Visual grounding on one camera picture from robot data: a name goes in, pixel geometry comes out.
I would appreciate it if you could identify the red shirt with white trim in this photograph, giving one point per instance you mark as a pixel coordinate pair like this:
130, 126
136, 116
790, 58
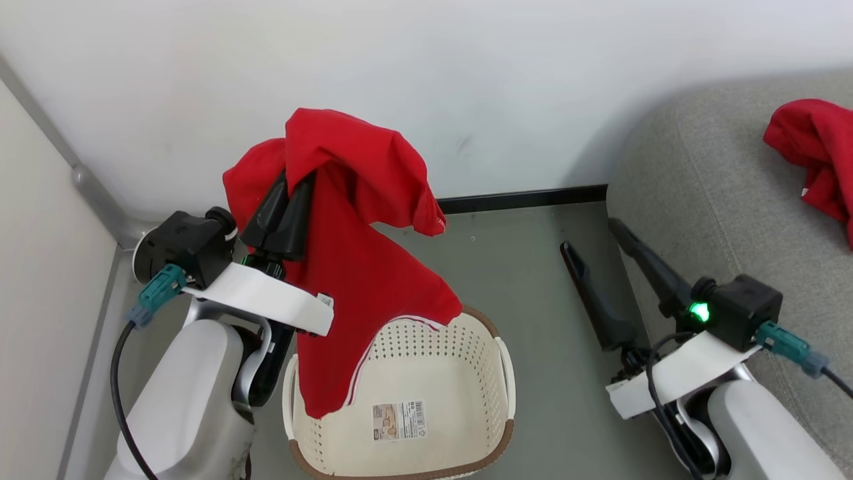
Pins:
373, 266

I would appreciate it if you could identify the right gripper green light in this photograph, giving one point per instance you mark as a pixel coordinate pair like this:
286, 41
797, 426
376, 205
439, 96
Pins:
696, 310

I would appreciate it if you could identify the grey partition bottom rail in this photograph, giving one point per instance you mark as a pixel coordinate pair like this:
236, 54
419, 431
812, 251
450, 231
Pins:
90, 373

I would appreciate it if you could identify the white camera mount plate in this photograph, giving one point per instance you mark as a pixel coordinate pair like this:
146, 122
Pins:
686, 370
260, 293

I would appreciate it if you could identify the dark grey baseboard strip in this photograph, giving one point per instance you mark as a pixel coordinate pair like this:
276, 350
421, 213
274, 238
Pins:
520, 198

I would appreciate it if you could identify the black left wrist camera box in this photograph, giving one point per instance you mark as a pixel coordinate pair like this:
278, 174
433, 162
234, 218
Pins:
186, 243

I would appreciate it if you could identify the cream perforated laundry basket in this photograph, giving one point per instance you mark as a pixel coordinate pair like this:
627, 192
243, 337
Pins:
446, 373

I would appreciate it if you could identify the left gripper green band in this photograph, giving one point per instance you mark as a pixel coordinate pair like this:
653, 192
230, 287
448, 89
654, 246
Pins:
276, 366

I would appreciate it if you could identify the grey fabric sofa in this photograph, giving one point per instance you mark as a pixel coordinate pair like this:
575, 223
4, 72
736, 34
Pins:
720, 173

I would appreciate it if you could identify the white right camera mount plate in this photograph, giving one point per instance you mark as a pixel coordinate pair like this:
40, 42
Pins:
686, 370

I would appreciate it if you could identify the white left camera mount plate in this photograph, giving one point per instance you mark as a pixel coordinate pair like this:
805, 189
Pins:
260, 293

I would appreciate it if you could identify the paper barcode label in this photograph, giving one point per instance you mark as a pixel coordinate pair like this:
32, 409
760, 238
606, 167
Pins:
398, 420

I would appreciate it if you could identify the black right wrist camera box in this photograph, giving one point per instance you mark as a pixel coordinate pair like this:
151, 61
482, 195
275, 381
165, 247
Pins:
746, 310

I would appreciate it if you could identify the red crumpled garment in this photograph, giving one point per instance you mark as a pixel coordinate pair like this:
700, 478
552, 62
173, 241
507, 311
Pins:
820, 146

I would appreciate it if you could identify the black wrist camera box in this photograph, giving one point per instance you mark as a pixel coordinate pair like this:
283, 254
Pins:
746, 310
186, 243

